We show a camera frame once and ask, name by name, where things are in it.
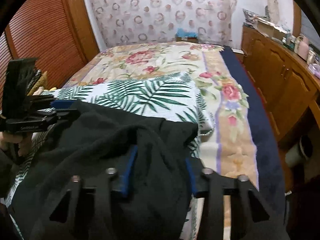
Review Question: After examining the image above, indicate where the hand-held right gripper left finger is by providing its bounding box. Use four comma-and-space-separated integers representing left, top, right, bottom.
30, 145, 139, 240

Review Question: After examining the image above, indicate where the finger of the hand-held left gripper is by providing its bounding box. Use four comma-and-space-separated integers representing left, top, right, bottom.
49, 99, 82, 122

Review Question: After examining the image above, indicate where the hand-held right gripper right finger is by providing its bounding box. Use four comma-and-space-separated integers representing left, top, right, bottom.
185, 159, 290, 240

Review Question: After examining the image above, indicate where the black printed t-shirt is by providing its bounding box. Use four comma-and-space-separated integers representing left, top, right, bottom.
10, 99, 199, 240

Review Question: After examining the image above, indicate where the person's left hand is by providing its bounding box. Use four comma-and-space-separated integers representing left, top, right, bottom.
0, 131, 33, 158

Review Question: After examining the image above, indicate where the yellow plush toy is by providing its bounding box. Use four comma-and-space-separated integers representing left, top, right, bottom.
26, 71, 57, 97

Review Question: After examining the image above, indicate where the wooden slatted wardrobe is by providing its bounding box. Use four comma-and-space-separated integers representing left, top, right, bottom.
0, 0, 99, 110

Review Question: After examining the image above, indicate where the leaf print sheet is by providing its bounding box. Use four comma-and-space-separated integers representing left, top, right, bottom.
5, 72, 215, 240

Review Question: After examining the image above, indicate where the navy bed sheet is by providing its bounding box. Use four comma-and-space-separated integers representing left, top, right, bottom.
221, 46, 287, 205

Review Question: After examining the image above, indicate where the white round object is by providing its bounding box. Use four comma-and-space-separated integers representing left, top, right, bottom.
285, 134, 314, 168

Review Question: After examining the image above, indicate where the floral blanket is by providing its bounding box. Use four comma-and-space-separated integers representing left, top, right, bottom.
62, 42, 259, 240

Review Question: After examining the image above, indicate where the wooden cabinet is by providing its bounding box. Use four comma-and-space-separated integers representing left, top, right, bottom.
241, 24, 320, 143

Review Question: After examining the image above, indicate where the circle patterned curtain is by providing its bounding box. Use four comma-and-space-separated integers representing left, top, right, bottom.
87, 0, 238, 48

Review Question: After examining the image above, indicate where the cardboard box with blue filling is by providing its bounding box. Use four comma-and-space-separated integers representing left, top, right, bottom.
175, 27, 199, 43

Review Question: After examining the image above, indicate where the open cardboard box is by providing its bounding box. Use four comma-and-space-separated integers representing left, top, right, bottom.
256, 20, 288, 39

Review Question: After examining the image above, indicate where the floral fabric bag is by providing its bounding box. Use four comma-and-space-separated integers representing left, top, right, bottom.
243, 8, 269, 27

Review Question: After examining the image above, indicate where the pink thermos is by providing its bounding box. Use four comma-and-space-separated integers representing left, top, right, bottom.
294, 35, 309, 55

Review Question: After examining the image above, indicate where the grey window blind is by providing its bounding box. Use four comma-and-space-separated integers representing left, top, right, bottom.
300, 7, 320, 45

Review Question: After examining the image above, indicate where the beige window curtain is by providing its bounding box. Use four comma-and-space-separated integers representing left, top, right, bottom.
262, 0, 279, 23

